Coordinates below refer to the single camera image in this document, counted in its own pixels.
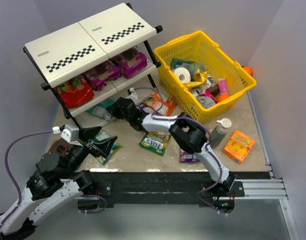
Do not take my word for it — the green lime candy bag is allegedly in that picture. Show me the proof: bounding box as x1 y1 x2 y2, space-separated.
92 129 122 165

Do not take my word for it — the teal candy bag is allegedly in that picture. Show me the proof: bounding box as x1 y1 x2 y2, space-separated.
86 98 115 122

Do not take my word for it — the red fruit candy bag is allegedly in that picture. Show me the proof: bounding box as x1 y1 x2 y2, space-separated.
56 75 94 109

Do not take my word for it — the green fruit candy bag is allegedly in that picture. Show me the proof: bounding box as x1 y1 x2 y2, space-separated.
138 131 171 156

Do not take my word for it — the magenta grape candy bag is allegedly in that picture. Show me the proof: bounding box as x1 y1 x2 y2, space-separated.
110 47 148 79

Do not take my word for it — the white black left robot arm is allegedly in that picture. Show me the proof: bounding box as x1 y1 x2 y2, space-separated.
0 124 117 240

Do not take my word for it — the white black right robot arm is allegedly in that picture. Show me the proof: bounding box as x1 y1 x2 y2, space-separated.
106 97 236 192

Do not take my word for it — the purple candy bag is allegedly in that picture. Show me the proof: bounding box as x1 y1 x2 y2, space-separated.
136 103 155 118
179 149 200 164

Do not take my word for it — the orange candy bag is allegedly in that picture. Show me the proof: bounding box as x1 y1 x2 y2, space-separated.
142 92 176 117

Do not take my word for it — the cream black tiered shelf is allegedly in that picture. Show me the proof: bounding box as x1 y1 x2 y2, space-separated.
23 3 163 125

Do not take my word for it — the green brown round tin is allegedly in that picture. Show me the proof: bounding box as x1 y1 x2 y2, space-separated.
48 138 73 157

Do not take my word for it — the white toilet paper roll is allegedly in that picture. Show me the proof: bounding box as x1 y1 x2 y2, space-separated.
172 67 191 84

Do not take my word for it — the yellow plastic shopping basket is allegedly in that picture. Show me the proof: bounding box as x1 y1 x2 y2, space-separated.
154 30 257 123

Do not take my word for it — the gold foil bag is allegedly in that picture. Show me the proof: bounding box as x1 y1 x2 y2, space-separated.
183 69 208 88

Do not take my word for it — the clear pump soap bottle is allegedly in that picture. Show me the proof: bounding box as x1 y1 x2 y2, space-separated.
210 118 232 149

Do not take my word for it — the orange fruit in basket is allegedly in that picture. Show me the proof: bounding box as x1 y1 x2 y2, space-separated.
217 93 230 103

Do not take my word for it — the pink box in basket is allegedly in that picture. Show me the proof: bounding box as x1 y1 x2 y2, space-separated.
217 78 229 95

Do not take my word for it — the orange sponge box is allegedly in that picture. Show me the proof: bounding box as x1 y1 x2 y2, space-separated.
222 130 255 164

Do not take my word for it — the orange ball behind basket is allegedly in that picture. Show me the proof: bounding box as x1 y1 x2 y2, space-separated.
242 66 253 76

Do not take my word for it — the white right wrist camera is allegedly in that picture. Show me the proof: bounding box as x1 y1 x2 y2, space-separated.
126 87 139 105

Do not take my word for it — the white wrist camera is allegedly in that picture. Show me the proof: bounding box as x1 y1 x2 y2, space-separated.
126 87 139 105
52 124 83 147

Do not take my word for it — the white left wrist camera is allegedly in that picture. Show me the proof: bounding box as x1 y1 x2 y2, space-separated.
52 124 83 147

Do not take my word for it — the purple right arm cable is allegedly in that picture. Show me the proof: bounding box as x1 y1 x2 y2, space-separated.
132 86 225 213

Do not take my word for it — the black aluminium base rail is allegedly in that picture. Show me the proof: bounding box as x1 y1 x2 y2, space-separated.
88 171 288 213

